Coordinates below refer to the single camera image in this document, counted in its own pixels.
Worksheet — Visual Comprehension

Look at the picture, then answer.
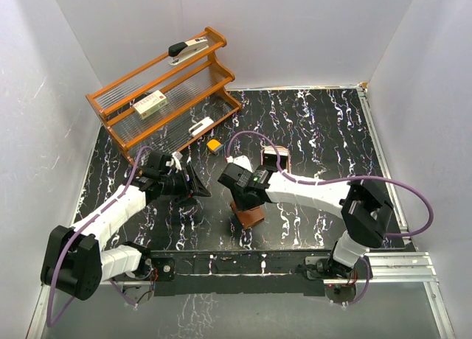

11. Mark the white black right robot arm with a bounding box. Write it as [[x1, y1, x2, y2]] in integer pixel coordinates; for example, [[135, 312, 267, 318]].
[[218, 162, 394, 279]]

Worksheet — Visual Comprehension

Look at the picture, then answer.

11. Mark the yellow grey eraser block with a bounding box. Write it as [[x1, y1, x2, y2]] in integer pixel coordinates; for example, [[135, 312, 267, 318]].
[[206, 139, 223, 154]]

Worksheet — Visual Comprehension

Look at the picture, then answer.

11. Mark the black white stapler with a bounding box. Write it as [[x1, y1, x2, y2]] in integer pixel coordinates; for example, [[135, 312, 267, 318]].
[[167, 37, 209, 66]]

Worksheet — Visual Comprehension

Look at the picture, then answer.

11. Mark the brown leather card holder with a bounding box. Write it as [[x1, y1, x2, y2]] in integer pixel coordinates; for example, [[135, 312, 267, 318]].
[[230, 201, 266, 230]]

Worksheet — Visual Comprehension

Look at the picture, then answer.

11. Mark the orange wooden shelf rack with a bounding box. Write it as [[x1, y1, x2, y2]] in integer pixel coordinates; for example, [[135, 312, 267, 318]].
[[86, 27, 242, 163]]

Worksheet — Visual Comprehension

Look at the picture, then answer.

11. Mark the cream oval card tray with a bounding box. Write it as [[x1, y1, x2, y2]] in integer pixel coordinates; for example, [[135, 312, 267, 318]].
[[260, 144, 292, 178]]

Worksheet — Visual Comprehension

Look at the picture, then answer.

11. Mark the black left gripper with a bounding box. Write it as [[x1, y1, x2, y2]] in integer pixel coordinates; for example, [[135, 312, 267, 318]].
[[159, 164, 209, 207]]

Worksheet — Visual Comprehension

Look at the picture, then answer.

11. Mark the small white black device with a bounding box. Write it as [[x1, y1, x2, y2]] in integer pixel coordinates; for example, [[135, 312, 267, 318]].
[[188, 117, 214, 137]]

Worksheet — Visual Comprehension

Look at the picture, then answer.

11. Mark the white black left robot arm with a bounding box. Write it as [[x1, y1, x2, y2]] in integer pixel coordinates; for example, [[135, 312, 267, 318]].
[[40, 152, 211, 301]]

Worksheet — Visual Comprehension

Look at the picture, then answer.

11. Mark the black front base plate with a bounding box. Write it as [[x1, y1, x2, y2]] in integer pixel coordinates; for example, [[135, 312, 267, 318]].
[[150, 249, 329, 296]]

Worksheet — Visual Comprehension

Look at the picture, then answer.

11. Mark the aluminium frame rail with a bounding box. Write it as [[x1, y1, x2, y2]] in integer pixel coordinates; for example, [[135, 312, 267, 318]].
[[356, 82, 455, 338]]

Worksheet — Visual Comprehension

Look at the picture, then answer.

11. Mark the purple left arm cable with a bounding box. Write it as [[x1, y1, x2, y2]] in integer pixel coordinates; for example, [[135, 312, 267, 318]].
[[46, 144, 174, 327]]

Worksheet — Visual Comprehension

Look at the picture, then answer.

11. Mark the white staples box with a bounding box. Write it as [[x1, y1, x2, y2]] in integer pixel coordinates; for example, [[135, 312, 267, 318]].
[[133, 90, 168, 119]]

